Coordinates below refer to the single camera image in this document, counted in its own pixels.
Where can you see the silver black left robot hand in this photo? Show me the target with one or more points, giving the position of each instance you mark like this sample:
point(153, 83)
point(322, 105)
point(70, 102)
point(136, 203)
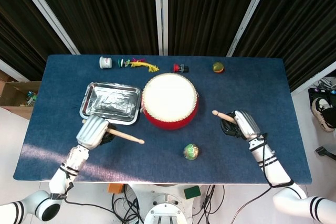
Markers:
point(90, 132)

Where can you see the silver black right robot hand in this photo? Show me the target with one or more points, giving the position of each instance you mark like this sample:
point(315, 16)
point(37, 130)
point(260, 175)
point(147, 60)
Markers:
point(248, 124)

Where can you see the wooden drumstick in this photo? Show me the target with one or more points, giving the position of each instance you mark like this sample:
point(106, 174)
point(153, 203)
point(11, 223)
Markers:
point(126, 136)
point(221, 115)

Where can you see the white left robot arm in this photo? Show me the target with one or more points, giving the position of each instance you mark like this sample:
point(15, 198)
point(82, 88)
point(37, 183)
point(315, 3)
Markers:
point(73, 161)

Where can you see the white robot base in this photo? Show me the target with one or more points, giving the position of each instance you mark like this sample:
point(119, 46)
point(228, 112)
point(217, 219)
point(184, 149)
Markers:
point(165, 205)

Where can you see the red drum with white skin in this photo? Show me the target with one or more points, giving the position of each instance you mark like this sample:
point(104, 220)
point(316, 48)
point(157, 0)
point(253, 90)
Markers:
point(169, 98)

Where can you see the silver metal tray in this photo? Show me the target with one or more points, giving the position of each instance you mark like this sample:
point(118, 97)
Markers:
point(113, 100)

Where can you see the orange box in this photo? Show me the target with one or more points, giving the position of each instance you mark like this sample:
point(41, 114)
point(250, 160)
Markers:
point(115, 188)

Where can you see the green gold nesting doll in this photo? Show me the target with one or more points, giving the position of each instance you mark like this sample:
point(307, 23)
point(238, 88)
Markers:
point(191, 152)

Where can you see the green and orange ball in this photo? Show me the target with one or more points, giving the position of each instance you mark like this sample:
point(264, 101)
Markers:
point(218, 67)

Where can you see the small white jar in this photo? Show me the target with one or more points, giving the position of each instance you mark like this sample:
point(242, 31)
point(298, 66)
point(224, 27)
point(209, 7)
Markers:
point(105, 62)

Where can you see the blue table cloth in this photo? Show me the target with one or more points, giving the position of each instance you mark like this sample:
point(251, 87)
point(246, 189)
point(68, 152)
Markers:
point(157, 161)

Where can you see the black and white shoe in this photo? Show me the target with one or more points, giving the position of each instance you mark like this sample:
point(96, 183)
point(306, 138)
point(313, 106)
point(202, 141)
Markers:
point(321, 108)

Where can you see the black power box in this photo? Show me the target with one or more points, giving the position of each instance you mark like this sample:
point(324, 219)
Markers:
point(320, 91)

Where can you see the black stand foot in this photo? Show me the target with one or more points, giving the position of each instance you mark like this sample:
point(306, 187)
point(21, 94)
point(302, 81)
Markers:
point(325, 153)

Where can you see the colourful feather shuttlecock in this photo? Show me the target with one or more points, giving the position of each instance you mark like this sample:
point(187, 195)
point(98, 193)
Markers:
point(139, 64)

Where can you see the brown cardboard box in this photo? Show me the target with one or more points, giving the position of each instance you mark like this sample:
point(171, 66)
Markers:
point(13, 95)

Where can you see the green block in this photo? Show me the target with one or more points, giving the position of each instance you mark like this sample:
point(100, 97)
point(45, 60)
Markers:
point(192, 192)

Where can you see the red and black button toy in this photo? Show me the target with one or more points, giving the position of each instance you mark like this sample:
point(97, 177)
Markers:
point(179, 68)

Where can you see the dark pleated curtain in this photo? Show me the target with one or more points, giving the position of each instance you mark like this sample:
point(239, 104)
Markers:
point(110, 11)

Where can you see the white frame post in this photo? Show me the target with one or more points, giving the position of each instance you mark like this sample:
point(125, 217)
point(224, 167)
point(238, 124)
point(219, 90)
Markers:
point(249, 14)
point(44, 11)
point(13, 70)
point(160, 11)
point(315, 77)

